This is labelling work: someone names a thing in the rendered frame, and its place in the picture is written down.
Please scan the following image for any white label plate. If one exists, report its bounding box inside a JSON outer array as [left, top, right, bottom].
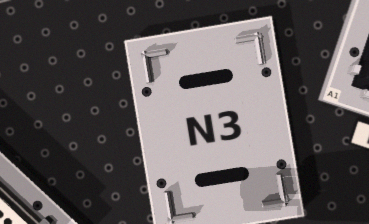
[[348, 119, 369, 150]]

